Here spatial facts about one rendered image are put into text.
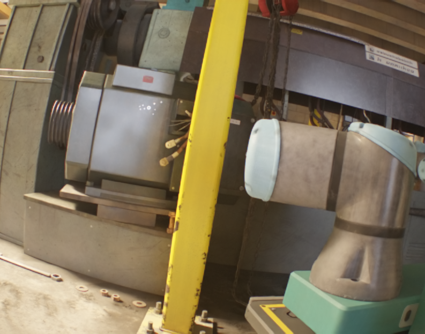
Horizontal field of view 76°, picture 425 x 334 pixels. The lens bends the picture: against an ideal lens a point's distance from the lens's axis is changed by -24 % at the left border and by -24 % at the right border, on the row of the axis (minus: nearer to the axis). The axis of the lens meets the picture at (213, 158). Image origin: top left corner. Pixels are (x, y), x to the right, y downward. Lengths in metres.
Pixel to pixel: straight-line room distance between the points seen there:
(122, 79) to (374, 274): 1.11
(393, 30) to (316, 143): 2.59
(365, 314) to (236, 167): 1.05
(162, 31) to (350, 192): 1.78
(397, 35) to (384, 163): 2.59
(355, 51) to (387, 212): 1.82
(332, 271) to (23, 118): 1.47
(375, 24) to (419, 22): 0.42
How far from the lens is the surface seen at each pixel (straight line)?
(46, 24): 1.79
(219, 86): 0.93
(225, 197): 1.41
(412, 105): 2.30
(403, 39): 3.01
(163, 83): 1.31
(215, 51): 0.96
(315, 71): 2.02
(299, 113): 6.92
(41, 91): 1.58
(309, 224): 1.91
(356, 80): 2.11
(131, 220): 1.26
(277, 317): 0.59
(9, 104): 1.69
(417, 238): 2.30
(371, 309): 0.44
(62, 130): 1.42
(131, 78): 1.30
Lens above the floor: 0.57
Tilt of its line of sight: 1 degrees up
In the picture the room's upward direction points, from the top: 10 degrees clockwise
